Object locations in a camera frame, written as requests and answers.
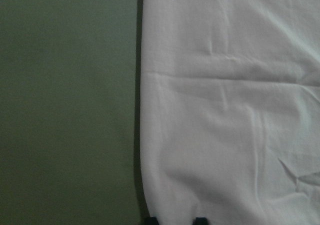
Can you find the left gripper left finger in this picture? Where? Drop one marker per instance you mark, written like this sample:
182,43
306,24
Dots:
151,221

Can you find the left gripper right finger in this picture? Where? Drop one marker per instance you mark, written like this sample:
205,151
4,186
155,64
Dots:
200,221

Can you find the pink Snoopy t-shirt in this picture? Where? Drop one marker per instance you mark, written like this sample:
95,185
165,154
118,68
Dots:
230,111

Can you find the brown paper table cover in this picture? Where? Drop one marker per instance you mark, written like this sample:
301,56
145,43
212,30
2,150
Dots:
69,112

